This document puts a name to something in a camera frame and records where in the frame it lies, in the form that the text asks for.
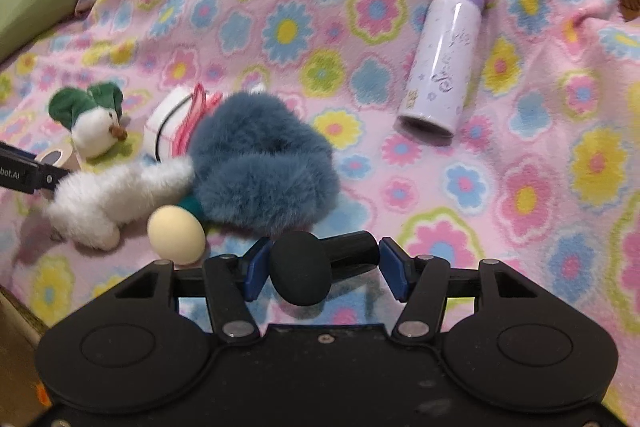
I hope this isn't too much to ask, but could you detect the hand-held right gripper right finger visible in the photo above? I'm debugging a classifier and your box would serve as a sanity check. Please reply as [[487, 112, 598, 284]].
[[378, 237, 533, 342]]

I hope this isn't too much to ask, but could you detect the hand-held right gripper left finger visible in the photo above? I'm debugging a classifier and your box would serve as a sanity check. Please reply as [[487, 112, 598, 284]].
[[116, 237, 274, 343]]

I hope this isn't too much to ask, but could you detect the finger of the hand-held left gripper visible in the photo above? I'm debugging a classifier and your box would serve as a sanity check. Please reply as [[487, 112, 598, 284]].
[[35, 159, 67, 194]]

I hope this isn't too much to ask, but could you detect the beige tape roll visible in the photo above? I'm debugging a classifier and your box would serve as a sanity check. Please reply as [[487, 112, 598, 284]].
[[37, 148, 83, 172]]

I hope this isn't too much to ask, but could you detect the black round-headed cylinder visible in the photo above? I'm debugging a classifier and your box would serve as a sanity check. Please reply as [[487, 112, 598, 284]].
[[270, 230, 379, 307]]

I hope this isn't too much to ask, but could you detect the white plush duck green hat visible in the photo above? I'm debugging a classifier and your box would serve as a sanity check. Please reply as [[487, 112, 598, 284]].
[[46, 82, 196, 252]]

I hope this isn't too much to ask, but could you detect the blue fuzzy plush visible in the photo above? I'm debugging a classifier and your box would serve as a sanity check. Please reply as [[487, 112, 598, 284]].
[[187, 81, 342, 238]]

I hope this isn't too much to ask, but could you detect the cream egg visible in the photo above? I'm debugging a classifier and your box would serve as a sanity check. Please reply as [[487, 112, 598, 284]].
[[147, 204, 207, 266]]

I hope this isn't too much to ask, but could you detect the white packet with pink yarn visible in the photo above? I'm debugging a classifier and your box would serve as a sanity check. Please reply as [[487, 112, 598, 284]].
[[144, 82, 223, 160]]

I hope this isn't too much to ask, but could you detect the purple lidded water bottle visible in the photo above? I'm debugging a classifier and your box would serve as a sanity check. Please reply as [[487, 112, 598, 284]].
[[396, 0, 485, 146]]

